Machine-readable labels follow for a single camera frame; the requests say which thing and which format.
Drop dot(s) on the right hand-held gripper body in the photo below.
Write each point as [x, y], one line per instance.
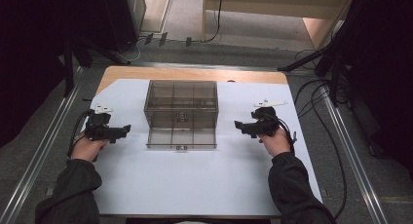
[266, 120]

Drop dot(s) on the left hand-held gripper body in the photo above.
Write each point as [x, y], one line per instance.
[97, 125]

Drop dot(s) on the smoky transparent drawer box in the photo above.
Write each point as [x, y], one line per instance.
[181, 113]

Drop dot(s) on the person's right hand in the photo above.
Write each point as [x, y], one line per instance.
[276, 144]

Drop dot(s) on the person's left hand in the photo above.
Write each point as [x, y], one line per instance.
[86, 150]

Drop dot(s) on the wooden table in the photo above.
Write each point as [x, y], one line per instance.
[136, 73]

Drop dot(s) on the black stand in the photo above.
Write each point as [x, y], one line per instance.
[69, 61]
[334, 61]

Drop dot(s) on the white paper sheet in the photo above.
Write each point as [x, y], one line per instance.
[195, 178]

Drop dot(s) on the dark curtain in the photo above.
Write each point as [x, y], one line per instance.
[386, 71]
[29, 55]

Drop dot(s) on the dark cabinet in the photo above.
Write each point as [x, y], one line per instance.
[120, 16]

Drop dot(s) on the light wooden desk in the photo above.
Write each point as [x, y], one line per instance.
[276, 6]

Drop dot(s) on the metal floor rail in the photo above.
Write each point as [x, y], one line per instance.
[354, 159]
[39, 152]

